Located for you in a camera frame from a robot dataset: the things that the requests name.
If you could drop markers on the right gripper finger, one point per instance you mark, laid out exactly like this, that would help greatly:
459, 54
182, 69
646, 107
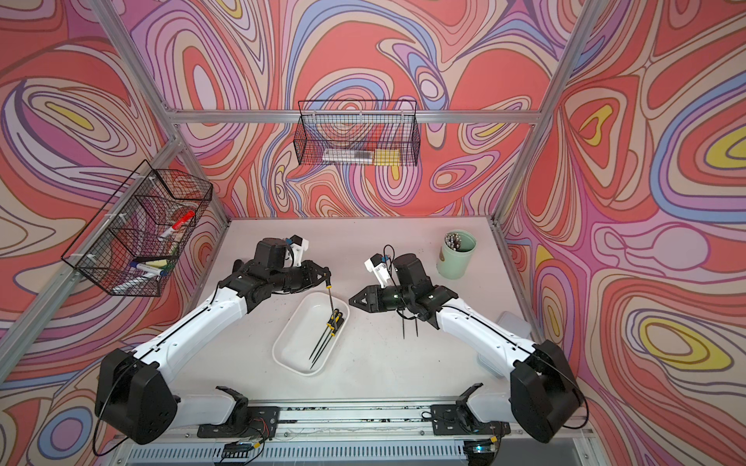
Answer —
363, 304
368, 294

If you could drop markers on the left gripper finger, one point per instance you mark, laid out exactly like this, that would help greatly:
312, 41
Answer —
309, 267
314, 279

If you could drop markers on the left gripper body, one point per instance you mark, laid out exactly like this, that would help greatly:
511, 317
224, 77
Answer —
288, 279

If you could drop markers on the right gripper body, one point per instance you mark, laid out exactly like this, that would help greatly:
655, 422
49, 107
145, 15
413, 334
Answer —
391, 298

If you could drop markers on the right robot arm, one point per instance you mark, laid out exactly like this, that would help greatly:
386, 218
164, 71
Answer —
543, 391

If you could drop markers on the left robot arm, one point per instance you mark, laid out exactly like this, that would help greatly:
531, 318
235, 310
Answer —
134, 393

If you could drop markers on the white plastic storage tray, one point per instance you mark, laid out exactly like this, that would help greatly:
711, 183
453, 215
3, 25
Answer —
306, 342

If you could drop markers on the green pen cup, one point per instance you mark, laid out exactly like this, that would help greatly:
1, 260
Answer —
455, 254

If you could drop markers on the red marker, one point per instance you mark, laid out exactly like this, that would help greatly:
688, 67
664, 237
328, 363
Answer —
183, 221

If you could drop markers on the yellow item in basket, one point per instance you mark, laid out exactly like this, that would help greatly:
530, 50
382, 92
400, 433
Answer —
387, 157

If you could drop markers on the blue marker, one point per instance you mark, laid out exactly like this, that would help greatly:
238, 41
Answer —
156, 268

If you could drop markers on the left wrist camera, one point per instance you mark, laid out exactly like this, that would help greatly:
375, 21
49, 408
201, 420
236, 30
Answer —
296, 248

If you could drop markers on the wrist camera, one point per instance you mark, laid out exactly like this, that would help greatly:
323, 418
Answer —
296, 248
378, 266

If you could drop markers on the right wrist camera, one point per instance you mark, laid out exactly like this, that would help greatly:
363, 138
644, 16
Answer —
378, 266

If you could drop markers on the back black wire basket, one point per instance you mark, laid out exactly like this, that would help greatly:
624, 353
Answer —
348, 131

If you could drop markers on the black wire basket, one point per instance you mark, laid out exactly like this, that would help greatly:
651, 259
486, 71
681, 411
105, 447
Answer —
348, 131
147, 202

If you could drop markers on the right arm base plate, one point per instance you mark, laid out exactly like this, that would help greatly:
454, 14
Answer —
457, 419

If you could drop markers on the aluminium mounting rail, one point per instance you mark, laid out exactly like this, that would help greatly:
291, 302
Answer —
409, 432

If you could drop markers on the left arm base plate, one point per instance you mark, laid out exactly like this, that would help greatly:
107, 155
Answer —
244, 420

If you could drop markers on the left black wire basket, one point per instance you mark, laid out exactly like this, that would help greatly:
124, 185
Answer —
147, 202

